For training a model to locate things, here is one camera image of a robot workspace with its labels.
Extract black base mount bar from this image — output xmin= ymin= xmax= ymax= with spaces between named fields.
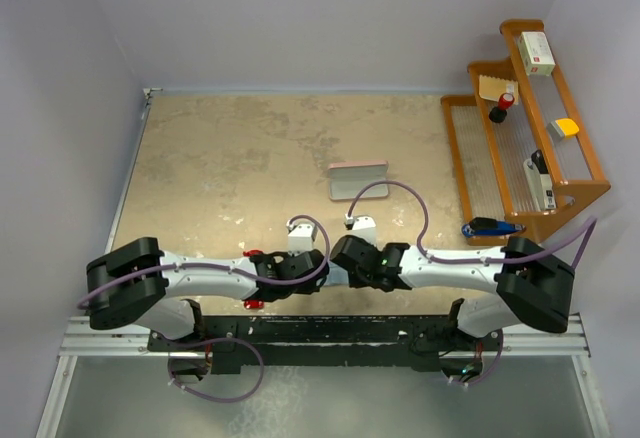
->
xmin=148 ymin=315 xmax=503 ymax=375

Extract pink glasses case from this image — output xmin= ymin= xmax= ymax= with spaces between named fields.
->
xmin=327 ymin=160 xmax=389 ymax=201

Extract white red box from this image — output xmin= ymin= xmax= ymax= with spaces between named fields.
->
xmin=517 ymin=31 xmax=556 ymax=76

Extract white black device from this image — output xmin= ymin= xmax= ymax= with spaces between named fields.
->
xmin=523 ymin=150 xmax=557 ymax=211

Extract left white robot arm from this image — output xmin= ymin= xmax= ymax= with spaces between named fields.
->
xmin=80 ymin=237 xmax=330 ymax=350

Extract tan paper packet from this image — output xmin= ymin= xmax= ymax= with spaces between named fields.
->
xmin=479 ymin=75 xmax=519 ymax=104

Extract red black stamp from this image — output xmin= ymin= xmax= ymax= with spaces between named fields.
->
xmin=488 ymin=93 xmax=515 ymax=124

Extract blue cleaning cloth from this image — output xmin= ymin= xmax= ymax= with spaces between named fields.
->
xmin=324 ymin=263 xmax=349 ymax=286

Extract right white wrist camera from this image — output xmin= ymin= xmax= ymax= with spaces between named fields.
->
xmin=344 ymin=215 xmax=377 ymax=245

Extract yellow grey sponge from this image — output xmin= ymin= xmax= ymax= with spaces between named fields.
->
xmin=546 ymin=117 xmax=580 ymax=142

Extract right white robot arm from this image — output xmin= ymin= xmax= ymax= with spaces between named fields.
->
xmin=326 ymin=235 xmax=575 ymax=349

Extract aluminium frame rail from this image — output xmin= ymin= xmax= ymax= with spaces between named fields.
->
xmin=37 ymin=315 xmax=611 ymax=437

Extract blue small object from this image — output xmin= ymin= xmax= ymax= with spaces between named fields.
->
xmin=461 ymin=217 xmax=525 ymax=238

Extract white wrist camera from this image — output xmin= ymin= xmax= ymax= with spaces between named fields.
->
xmin=344 ymin=215 xmax=377 ymax=245
xmin=286 ymin=220 xmax=318 ymax=254

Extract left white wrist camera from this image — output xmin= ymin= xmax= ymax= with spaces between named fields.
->
xmin=286 ymin=220 xmax=318 ymax=254

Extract red sunglasses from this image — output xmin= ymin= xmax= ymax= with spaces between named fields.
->
xmin=243 ymin=249 xmax=264 ymax=310

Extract wooden tiered shelf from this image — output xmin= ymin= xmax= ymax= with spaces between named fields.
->
xmin=440 ymin=19 xmax=611 ymax=242

